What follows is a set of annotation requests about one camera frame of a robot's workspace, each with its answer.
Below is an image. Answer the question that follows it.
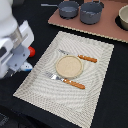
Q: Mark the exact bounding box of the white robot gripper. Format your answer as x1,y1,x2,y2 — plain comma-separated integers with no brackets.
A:
0,21,34,79

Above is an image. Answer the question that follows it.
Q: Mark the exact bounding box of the grey frying pan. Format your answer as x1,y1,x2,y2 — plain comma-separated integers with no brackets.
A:
40,0,81,20

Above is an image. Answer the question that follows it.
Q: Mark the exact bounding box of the red sausage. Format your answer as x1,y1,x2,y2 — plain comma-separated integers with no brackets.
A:
28,46,35,57

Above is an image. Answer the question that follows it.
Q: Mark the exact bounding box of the white blue toy fish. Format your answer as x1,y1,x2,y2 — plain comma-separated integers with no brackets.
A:
21,62,32,71

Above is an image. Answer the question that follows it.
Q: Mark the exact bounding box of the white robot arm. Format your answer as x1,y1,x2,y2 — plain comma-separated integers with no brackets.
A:
0,0,34,79

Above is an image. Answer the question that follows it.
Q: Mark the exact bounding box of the round beige plate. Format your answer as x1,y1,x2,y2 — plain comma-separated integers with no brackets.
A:
56,55,83,79

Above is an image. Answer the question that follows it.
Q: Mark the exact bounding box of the woven beige placemat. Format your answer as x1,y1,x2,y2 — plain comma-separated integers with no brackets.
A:
12,30,115,128

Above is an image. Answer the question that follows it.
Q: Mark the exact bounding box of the grey cooking pot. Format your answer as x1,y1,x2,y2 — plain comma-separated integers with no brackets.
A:
80,1,103,25

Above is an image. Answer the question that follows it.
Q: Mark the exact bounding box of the beige bowl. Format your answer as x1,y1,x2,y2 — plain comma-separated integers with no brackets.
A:
119,5,128,30

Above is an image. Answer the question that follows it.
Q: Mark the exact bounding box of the wooden handled fork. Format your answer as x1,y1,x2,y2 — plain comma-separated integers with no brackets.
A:
45,72,85,89

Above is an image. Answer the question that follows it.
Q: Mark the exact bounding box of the wooden handled knife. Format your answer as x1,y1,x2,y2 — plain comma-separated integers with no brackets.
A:
58,49,97,63

